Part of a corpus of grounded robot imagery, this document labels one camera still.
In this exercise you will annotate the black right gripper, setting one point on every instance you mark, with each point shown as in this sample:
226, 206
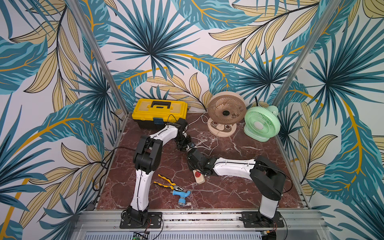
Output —
192, 155

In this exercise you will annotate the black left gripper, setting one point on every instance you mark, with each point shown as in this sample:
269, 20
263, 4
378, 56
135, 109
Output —
181, 148

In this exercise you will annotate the beige power strip red sockets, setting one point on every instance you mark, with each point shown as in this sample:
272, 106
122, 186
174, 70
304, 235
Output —
199, 178

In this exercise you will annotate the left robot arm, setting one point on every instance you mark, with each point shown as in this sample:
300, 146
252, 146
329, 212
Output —
147, 159

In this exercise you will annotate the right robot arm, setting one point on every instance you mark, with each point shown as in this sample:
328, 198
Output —
267, 177

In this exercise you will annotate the beige round desk fan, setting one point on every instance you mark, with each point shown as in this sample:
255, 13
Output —
225, 110

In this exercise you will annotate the green desk fan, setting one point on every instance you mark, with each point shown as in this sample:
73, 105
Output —
262, 123

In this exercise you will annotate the yellow black pliers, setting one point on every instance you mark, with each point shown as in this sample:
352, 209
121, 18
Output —
171, 185

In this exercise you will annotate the blue plastic faucet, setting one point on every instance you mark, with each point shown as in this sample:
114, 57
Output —
182, 196

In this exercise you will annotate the yellow black toolbox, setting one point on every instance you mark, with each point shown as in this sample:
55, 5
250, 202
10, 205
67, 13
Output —
155, 114

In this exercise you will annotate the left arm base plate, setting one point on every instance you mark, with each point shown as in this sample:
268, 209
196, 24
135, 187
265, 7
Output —
151, 220

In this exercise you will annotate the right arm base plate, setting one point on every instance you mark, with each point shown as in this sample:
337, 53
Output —
257, 220

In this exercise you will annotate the aluminium front rail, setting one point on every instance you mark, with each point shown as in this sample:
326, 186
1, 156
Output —
225, 224

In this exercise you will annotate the left aluminium frame post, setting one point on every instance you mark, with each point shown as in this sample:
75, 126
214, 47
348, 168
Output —
89, 35

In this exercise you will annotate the aluminium frame post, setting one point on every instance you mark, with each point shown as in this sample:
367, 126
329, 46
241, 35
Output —
89, 35
318, 29

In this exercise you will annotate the right aluminium frame post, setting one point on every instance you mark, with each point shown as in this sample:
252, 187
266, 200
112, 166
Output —
318, 29

